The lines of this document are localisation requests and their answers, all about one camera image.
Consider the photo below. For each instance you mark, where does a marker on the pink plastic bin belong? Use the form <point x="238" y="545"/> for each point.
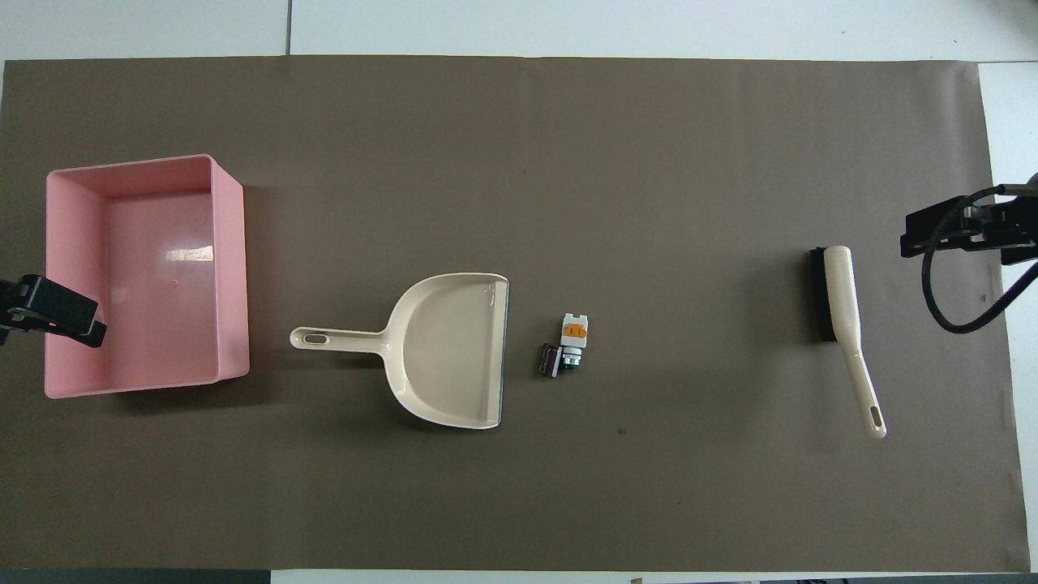
<point x="162" y="268"/>

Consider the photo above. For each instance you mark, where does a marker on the white and orange electronic part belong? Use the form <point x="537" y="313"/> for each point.
<point x="575" y="328"/>

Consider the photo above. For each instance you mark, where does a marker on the small black electronic part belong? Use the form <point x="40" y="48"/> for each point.
<point x="550" y="360"/>

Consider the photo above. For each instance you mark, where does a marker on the green and white electronic part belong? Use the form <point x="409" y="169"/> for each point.
<point x="572" y="360"/>

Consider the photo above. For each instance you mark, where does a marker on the cream plastic dustpan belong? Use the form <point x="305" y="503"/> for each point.
<point x="446" y="349"/>

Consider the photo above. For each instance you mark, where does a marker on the cream brush with black bristles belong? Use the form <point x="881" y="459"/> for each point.
<point x="843" y="308"/>

